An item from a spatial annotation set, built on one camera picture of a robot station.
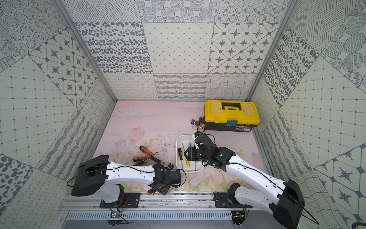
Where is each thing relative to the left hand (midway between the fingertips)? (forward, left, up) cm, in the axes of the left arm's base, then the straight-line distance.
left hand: (166, 187), depth 77 cm
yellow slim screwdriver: (+15, -11, 0) cm, 18 cm away
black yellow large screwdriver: (+19, -7, +1) cm, 20 cm away
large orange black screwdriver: (+21, +16, 0) cm, 27 cm away
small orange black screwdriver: (-3, +9, 0) cm, 10 cm away
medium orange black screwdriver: (+15, +21, 0) cm, 26 cm away
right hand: (+13, -12, +13) cm, 22 cm away
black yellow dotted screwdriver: (+13, +18, +1) cm, 22 cm away
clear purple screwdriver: (+27, -12, 0) cm, 29 cm away
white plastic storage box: (+29, -8, -1) cm, 30 cm away
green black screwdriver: (+13, -16, -1) cm, 20 cm away
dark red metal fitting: (+44, -17, +1) cm, 47 cm away
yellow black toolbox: (+39, -38, +16) cm, 57 cm away
